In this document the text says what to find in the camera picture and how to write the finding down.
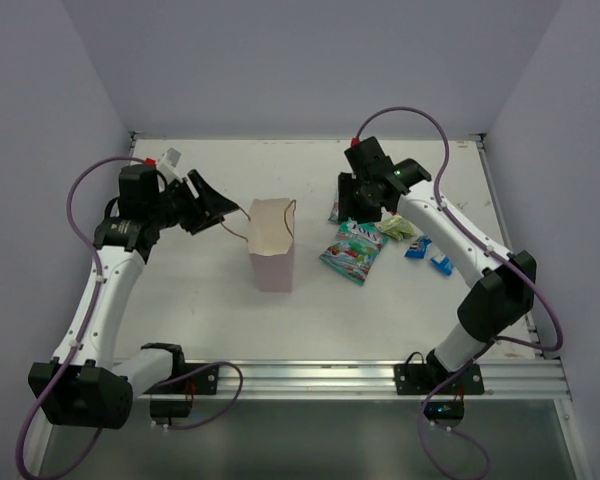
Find green snack packet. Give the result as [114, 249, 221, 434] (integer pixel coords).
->
[375, 215, 416, 241]

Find teal Fox's candy bag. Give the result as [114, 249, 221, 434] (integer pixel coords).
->
[319, 219, 388, 286]

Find pink paper bag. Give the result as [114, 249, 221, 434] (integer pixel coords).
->
[221, 198, 297, 293]

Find blue M&M snack packet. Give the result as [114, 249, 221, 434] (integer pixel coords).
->
[404, 236, 432, 260]

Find blue cookie snack packet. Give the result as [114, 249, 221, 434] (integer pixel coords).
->
[430, 253, 454, 276]

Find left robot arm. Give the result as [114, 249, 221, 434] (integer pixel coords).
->
[28, 162, 239, 429]

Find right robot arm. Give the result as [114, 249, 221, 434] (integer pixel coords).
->
[339, 137, 537, 387]

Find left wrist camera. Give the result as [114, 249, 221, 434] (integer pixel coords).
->
[156, 148, 183, 184]

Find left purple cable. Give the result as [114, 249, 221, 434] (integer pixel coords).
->
[14, 156, 156, 479]

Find purple cable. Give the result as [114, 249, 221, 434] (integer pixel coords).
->
[352, 106, 565, 352]
[14, 156, 156, 479]

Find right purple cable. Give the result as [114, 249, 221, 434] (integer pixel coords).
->
[352, 106, 565, 352]

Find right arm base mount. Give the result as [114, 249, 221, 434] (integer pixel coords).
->
[393, 352, 486, 427]

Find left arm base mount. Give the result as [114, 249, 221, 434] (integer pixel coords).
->
[146, 363, 219, 425]

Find aluminium table rail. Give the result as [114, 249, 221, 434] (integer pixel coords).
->
[49, 359, 571, 401]

